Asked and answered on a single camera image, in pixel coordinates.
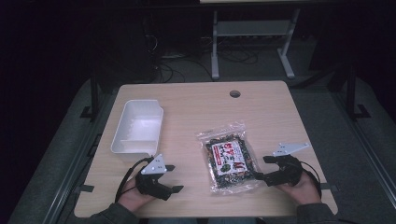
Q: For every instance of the clear snack packet red label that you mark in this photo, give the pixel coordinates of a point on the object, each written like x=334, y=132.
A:
x=231, y=159

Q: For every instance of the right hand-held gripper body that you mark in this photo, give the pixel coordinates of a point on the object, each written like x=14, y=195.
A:
x=288, y=172

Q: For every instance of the black metal stand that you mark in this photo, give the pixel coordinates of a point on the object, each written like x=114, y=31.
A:
x=93, y=96

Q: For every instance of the person's right hand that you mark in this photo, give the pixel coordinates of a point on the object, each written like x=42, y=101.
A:
x=300, y=191

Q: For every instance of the dark table edge bracket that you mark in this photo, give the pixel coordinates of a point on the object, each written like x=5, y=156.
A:
x=84, y=188

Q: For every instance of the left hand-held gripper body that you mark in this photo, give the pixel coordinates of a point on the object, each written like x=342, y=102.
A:
x=149, y=183

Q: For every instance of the white metal desk frame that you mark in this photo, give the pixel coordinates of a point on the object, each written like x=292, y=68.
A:
x=214, y=46

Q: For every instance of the white plastic container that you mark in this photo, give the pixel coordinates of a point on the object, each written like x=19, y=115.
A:
x=137, y=132

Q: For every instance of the person's left hand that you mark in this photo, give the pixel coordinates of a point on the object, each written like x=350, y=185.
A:
x=134, y=196

